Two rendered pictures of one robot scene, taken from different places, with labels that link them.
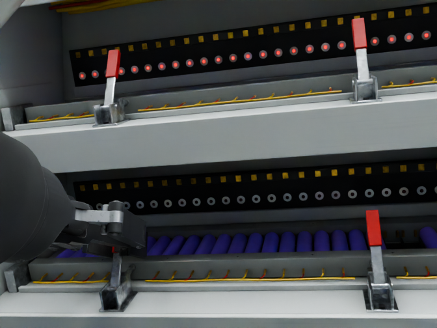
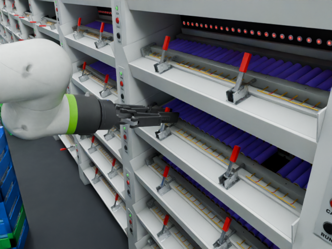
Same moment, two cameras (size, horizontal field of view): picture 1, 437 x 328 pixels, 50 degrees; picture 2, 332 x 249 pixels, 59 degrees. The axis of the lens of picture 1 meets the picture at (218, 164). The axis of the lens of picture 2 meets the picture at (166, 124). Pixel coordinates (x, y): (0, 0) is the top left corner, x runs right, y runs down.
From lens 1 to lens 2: 0.50 m
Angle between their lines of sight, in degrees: 52
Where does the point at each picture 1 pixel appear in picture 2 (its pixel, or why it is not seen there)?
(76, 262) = not seen: hidden behind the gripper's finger
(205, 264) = (193, 133)
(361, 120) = (226, 110)
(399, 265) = (253, 171)
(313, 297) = (213, 167)
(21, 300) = not seen: hidden behind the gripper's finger
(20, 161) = (89, 112)
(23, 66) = (155, 22)
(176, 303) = (176, 145)
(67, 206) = (115, 118)
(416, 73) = (279, 87)
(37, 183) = (96, 118)
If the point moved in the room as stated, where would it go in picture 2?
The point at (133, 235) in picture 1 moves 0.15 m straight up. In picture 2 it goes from (148, 124) to (146, 65)
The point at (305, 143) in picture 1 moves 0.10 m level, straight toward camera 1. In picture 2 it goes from (209, 109) to (171, 120)
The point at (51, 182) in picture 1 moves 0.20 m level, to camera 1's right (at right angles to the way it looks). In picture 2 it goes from (108, 112) to (170, 140)
